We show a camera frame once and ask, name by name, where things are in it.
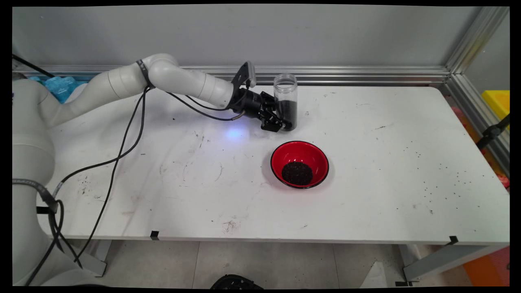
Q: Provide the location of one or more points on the black round floor object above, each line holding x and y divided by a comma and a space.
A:
236, 283

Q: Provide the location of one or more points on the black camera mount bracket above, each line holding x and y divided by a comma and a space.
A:
239, 77

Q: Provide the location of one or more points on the clear plastic jar black seeds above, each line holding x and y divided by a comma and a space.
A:
286, 87

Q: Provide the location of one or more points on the red bowl black rim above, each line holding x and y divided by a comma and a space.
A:
299, 152

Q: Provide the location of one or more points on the short aluminium frame rail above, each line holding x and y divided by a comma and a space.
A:
472, 106

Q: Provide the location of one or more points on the black seed pile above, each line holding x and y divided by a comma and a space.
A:
297, 174

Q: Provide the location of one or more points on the blue crumpled cloth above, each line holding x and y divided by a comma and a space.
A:
61, 87

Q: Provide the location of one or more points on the aluminium frame post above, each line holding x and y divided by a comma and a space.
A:
476, 38

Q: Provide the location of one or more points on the orange floor bin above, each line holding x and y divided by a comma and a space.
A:
488, 268

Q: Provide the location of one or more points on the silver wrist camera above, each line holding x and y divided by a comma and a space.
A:
250, 73

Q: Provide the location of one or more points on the grey table leg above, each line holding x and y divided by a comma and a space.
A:
99, 260
443, 258

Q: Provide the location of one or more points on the yellow box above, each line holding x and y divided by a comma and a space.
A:
498, 101

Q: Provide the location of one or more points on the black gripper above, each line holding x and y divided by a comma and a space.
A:
249, 103

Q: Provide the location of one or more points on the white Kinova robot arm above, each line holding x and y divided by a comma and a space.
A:
32, 134

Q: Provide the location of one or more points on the black tape mark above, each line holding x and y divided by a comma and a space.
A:
154, 235
454, 240

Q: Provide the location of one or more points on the long aluminium frame rail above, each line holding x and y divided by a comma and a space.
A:
346, 74

